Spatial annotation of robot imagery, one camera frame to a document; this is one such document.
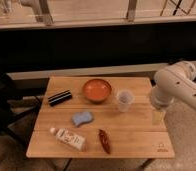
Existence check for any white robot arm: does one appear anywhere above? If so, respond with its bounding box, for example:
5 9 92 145
150 61 196 125

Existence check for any translucent plastic cup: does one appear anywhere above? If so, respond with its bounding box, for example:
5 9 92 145
116 90 134 112

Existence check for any orange ceramic bowl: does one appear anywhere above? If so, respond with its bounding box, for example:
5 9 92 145
82 79 112 103

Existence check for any black striped eraser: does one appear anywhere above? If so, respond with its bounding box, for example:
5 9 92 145
48 90 72 106

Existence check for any dark red chili pepper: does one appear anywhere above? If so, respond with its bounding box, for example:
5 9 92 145
99 129 111 154

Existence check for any wooden folding table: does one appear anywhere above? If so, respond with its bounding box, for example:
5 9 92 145
27 77 175 158

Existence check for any blue sponge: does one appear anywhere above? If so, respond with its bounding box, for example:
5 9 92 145
72 111 93 127

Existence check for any white tube with label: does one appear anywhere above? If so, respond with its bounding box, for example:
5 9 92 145
49 127 86 151

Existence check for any black chair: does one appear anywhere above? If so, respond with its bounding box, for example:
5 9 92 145
0 73 41 147

